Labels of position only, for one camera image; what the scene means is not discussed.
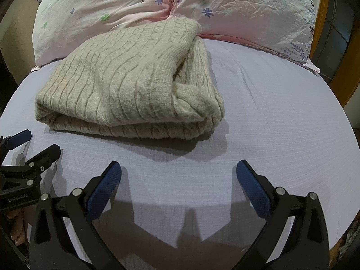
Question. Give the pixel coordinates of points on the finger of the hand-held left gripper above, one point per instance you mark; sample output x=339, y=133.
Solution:
x=19, y=138
x=45, y=157

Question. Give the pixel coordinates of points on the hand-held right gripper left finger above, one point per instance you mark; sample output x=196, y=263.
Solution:
x=102, y=187

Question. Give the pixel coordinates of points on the lavender bed sheet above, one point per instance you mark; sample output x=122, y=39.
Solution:
x=239, y=135

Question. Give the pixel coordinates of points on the person's left hand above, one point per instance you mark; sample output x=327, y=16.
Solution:
x=17, y=225

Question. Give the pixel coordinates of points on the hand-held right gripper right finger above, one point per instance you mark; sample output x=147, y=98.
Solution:
x=253, y=187

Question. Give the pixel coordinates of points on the wooden headboard frame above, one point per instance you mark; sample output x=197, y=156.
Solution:
x=341, y=70

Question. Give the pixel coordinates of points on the pink floral pillow with tree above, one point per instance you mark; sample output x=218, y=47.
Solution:
x=98, y=17

